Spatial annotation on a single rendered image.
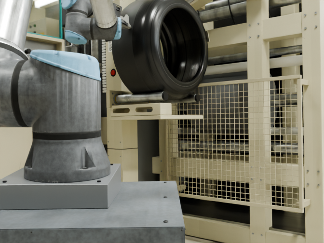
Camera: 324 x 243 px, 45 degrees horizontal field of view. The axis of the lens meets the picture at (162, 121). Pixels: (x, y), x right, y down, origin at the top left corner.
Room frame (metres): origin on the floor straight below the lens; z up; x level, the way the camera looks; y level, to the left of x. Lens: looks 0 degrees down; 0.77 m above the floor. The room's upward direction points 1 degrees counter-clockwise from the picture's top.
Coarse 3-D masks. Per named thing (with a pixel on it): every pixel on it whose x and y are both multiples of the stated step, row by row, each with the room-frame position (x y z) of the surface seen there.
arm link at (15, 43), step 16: (0, 0) 0.92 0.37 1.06; (16, 0) 0.94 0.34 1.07; (32, 0) 1.01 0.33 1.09; (0, 16) 0.91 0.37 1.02; (16, 16) 0.93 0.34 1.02; (0, 32) 0.89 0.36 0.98; (16, 32) 0.92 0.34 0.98; (0, 48) 0.86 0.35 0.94; (16, 48) 0.88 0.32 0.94; (0, 64) 0.84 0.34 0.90; (0, 80) 0.81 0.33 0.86; (0, 96) 0.81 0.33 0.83; (0, 112) 0.82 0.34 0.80
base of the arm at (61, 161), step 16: (32, 144) 0.85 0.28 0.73; (48, 144) 0.81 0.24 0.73; (64, 144) 0.81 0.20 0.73; (80, 144) 0.82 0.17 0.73; (96, 144) 0.86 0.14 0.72; (32, 160) 0.82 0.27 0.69; (48, 160) 0.80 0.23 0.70; (64, 160) 0.80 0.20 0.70; (80, 160) 0.82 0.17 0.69; (96, 160) 0.84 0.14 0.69; (32, 176) 0.81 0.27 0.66; (48, 176) 0.80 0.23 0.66; (64, 176) 0.80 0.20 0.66; (80, 176) 0.81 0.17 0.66; (96, 176) 0.83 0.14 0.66
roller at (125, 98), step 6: (120, 96) 2.13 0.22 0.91; (126, 96) 2.10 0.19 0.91; (132, 96) 2.07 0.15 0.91; (138, 96) 2.04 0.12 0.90; (144, 96) 2.01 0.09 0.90; (150, 96) 1.99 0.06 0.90; (156, 96) 1.96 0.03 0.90; (162, 96) 1.94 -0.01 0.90; (120, 102) 2.14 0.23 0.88; (126, 102) 2.12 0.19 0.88; (132, 102) 2.10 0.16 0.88
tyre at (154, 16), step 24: (144, 0) 1.99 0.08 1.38; (168, 0) 1.97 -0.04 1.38; (144, 24) 1.88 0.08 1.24; (168, 24) 2.34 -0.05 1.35; (192, 24) 2.26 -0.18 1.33; (120, 48) 1.96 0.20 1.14; (144, 48) 1.87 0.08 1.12; (168, 48) 2.38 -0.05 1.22; (192, 48) 2.33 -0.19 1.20; (120, 72) 2.01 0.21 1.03; (144, 72) 1.92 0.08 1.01; (168, 72) 1.95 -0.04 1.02; (192, 72) 2.31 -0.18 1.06; (168, 96) 2.03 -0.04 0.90
